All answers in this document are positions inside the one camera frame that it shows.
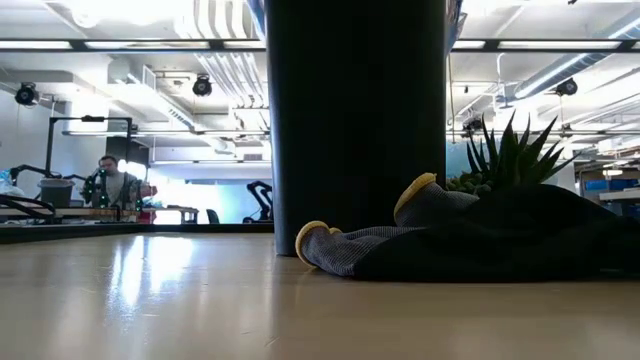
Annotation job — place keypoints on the black trash bin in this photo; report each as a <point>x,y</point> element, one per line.
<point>355,125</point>

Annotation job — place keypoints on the black background robot arm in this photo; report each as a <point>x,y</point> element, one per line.
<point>261,197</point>

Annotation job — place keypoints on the black ceiling spot lamp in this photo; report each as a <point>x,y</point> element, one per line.
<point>26,94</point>
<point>202,85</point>
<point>472,124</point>
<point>566,87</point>

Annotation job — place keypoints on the green artificial succulent plant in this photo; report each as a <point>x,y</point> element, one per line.
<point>515,160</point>

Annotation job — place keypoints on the person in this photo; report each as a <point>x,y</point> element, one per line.
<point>117,187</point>

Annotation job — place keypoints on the background work table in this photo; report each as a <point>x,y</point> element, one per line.
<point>100,212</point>

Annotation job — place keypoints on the long ceiling light strip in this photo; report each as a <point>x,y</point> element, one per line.
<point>125,44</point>

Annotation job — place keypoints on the grey background bin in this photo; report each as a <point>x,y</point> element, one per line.
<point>56,192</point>

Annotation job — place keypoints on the shelf with blue bins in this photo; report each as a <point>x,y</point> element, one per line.
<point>615,190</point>

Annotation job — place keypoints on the black overhead camera gantry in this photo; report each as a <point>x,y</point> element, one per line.
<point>90,119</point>

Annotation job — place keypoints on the silver ceiling duct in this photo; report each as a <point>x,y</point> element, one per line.
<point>575,65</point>

